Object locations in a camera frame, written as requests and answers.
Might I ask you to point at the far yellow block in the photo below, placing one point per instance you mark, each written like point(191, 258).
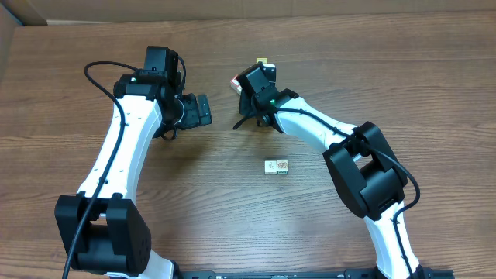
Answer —
point(262, 60)

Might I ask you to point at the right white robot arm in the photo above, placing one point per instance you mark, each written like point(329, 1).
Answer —
point(364, 170)

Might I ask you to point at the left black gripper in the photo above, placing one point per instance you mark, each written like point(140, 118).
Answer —
point(192, 115)

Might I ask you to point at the red letter block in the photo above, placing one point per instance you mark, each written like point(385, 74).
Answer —
point(235, 85)

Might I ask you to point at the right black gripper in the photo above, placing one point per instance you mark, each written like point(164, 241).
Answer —
point(246, 106)

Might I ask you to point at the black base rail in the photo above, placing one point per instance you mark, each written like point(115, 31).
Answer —
point(369, 273)

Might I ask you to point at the blue-faced wooden block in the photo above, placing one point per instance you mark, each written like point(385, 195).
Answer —
point(282, 166)

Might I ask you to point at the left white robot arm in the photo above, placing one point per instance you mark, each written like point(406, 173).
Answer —
point(101, 228)

